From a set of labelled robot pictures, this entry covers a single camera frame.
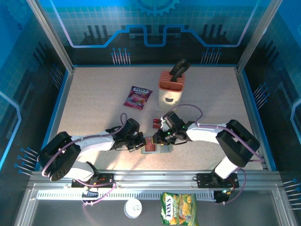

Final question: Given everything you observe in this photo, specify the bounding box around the pale green card holder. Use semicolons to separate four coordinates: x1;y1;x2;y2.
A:
140;137;174;155

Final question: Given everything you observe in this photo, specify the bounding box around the purple Fox's candy bag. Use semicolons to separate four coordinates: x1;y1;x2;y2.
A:
123;86;153;110

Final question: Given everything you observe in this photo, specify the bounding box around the cream orange knife block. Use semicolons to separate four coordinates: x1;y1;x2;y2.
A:
158;70;186;109

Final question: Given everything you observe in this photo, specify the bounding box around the white round lid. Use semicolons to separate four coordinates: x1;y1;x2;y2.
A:
124;199;143;218

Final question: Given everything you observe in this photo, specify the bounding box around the green Fox's candy bag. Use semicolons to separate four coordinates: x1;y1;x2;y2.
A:
160;192;199;226

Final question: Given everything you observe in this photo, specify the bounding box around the grey metal front shelf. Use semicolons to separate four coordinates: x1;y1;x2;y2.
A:
14;183;299;226

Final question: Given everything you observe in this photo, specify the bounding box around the aluminium front frame rail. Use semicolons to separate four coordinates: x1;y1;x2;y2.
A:
27;169;284;189

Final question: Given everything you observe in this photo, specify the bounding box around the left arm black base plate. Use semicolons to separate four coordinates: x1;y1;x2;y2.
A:
71;173;118;188

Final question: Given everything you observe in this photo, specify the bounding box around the white slotted cable duct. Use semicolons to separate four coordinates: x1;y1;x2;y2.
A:
37;191;216;201

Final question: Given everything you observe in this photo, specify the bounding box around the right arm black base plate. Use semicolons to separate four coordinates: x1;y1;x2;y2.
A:
196;173;240;188

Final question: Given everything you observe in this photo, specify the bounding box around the black handled knife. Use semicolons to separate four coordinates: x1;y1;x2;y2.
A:
175;63;191;80
169;59;188;83

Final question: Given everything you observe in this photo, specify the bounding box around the aluminium frame post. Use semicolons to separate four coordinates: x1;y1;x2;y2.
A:
236;0;284;73
26;0;76;73

